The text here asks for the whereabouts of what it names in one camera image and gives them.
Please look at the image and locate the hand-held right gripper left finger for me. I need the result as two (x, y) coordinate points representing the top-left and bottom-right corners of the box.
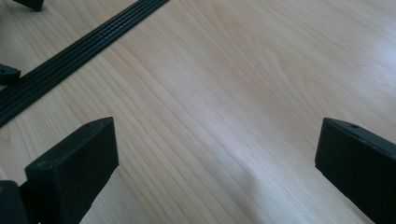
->
(24, 116), (120, 224)

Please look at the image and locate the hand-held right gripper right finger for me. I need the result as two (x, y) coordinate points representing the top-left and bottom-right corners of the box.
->
(314, 117), (396, 224)

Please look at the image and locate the black bar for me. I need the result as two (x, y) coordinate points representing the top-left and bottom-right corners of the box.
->
(0, 0), (171, 129)

